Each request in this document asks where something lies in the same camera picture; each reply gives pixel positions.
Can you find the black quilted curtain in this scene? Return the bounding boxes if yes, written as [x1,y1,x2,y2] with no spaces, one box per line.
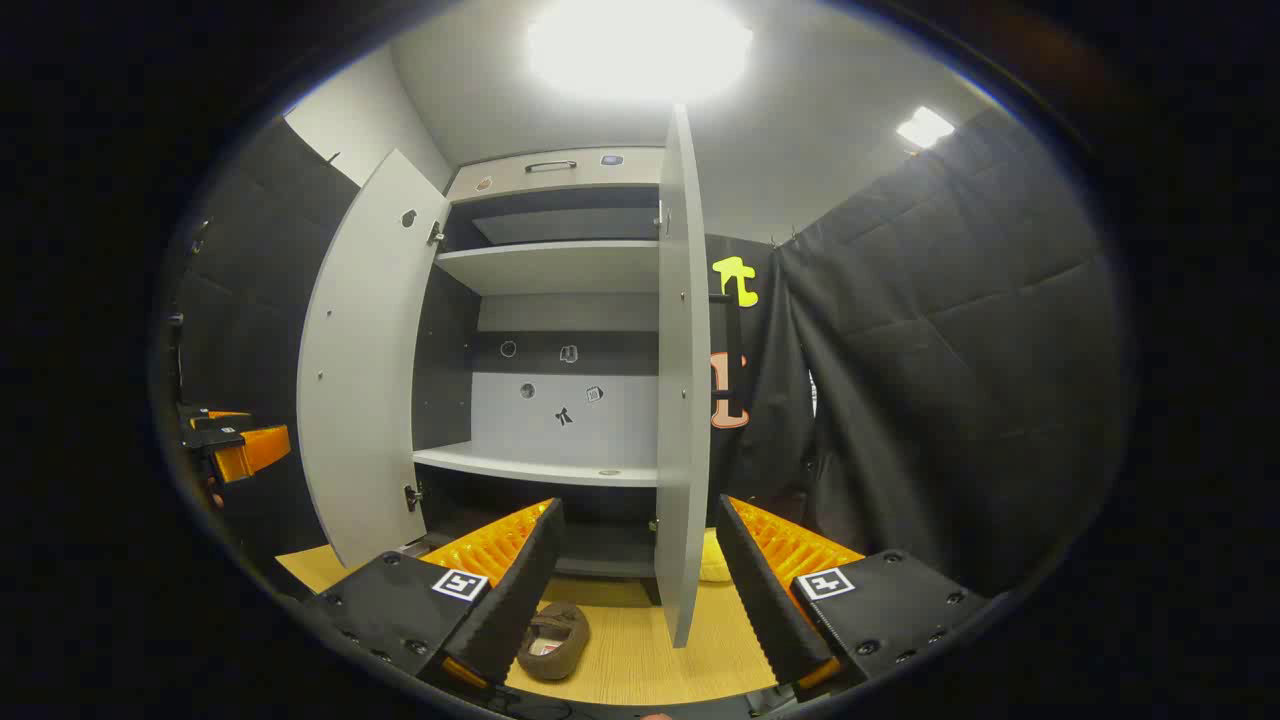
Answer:
[175,115,361,561]
[775,105,1131,601]

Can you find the grey cabinet shelf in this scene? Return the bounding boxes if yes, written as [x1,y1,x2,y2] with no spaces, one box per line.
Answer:
[413,445,658,488]
[435,240,661,296]

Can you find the grey cabinet drawer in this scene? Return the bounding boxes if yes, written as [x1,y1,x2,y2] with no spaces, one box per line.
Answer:
[445,147,666,201]

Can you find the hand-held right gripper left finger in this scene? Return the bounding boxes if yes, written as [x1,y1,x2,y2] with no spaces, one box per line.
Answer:
[300,497,565,693]

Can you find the brown fluffy shoe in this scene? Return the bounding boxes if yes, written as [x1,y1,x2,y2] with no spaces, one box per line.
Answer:
[517,602,591,682]

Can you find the grey shoe cabinet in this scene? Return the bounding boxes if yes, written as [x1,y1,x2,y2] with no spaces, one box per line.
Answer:
[297,105,713,649]

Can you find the large ceiling light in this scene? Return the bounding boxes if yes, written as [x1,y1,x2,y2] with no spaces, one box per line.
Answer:
[528,0,753,101]

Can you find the black door handle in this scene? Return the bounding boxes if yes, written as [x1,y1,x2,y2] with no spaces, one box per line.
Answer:
[708,293,747,423]

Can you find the black backdrop cloth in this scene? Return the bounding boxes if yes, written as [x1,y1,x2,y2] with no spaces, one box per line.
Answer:
[705,235,816,521]

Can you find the small ceiling light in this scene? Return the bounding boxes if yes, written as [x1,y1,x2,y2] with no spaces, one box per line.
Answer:
[895,106,956,149]

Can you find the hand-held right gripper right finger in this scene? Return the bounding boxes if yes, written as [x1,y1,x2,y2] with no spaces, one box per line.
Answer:
[715,493,991,693]

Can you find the yellow plush toy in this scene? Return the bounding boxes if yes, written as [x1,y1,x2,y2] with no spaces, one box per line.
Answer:
[698,528,741,583]

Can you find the grey shoe cabinet door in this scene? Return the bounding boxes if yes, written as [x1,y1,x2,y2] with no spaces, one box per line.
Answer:
[297,150,451,569]
[655,105,713,649]

